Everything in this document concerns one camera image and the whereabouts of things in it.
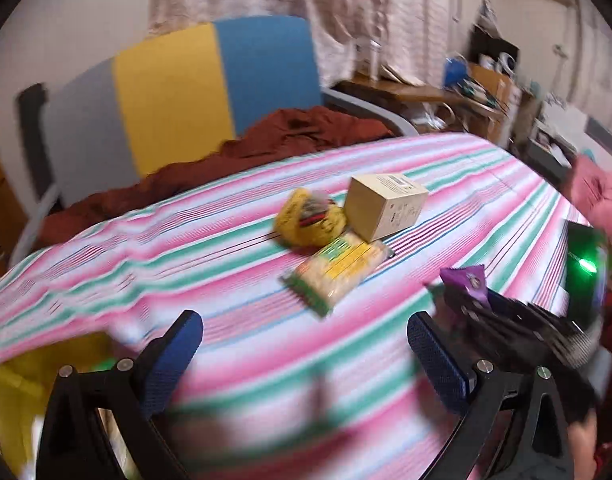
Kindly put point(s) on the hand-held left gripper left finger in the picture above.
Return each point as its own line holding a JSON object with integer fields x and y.
{"x": 172, "y": 360}

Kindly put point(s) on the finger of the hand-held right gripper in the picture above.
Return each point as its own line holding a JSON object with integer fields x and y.
{"x": 531, "y": 310}
{"x": 526, "y": 337}

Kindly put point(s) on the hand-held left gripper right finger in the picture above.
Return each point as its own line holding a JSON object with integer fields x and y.
{"x": 436, "y": 360}

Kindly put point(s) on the purple snack packet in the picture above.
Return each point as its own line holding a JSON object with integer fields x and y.
{"x": 467, "y": 282}

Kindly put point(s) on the gold metal tin box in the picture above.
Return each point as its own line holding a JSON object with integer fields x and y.
{"x": 16, "y": 400}

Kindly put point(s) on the person's right hand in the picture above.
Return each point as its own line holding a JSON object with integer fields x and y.
{"x": 583, "y": 440}

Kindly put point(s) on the pink cloth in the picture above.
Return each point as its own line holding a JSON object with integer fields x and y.
{"x": 598, "y": 192}

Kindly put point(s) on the pink green striped tablecloth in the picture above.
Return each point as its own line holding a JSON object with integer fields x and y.
{"x": 226, "y": 300}

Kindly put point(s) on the green label noodle packet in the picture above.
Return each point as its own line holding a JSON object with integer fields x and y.
{"x": 336, "y": 266}

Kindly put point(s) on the beige cardboard box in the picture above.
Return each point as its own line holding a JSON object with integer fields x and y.
{"x": 386, "y": 205}

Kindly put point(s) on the yellow snack bag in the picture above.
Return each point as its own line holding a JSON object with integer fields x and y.
{"x": 308, "y": 220}

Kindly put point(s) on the brown cardboard carton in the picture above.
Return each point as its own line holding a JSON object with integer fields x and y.
{"x": 496, "y": 85}

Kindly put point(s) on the wooden desk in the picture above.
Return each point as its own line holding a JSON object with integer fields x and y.
{"x": 416, "y": 92}

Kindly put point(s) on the dark red cloth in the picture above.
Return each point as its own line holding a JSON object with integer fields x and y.
{"x": 296, "y": 135}

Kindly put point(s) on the grey yellow blue chair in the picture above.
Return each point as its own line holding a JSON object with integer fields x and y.
{"x": 171, "y": 90}

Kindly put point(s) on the white bottle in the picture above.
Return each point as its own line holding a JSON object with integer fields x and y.
{"x": 374, "y": 57}

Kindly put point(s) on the pale printed curtain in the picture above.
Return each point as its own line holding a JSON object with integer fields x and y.
{"x": 311, "y": 5}

